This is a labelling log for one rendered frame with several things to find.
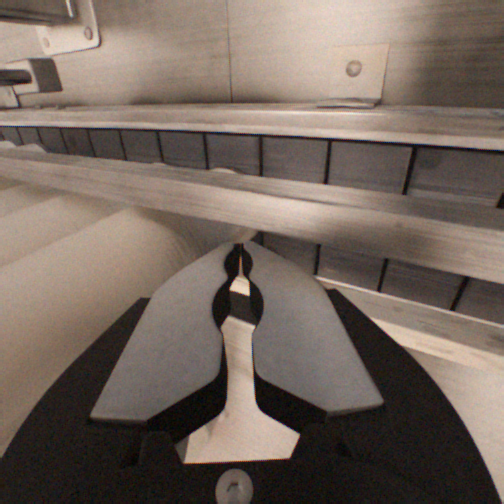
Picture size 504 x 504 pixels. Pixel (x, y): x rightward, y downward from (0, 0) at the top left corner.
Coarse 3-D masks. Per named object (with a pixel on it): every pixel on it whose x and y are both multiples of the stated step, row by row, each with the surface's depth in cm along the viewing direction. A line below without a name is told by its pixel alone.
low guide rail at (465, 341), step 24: (240, 264) 17; (240, 288) 17; (336, 288) 15; (384, 312) 13; (408, 312) 13; (432, 312) 13; (408, 336) 13; (432, 336) 12; (456, 336) 12; (480, 336) 12; (456, 360) 12; (480, 360) 12
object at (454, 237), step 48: (96, 192) 11; (144, 192) 9; (192, 192) 8; (240, 192) 8; (288, 192) 7; (336, 192) 7; (336, 240) 7; (384, 240) 6; (432, 240) 6; (480, 240) 5
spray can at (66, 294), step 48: (96, 240) 10; (144, 240) 10; (192, 240) 12; (240, 240) 15; (0, 288) 7; (48, 288) 8; (96, 288) 9; (144, 288) 10; (0, 336) 7; (48, 336) 7; (96, 336) 8; (0, 384) 6; (48, 384) 7; (0, 432) 6
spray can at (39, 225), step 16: (32, 208) 13; (48, 208) 13; (64, 208) 13; (80, 208) 13; (96, 208) 14; (112, 208) 14; (0, 224) 11; (16, 224) 11; (32, 224) 12; (48, 224) 12; (64, 224) 12; (80, 224) 13; (0, 240) 11; (16, 240) 11; (32, 240) 11; (48, 240) 12; (0, 256) 10; (16, 256) 11
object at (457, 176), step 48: (48, 144) 25; (96, 144) 22; (144, 144) 19; (192, 144) 17; (240, 144) 16; (288, 144) 15; (336, 144) 13; (384, 144) 13; (384, 192) 13; (432, 192) 12; (480, 192) 12; (288, 240) 18; (384, 288) 16; (432, 288) 15; (480, 288) 13
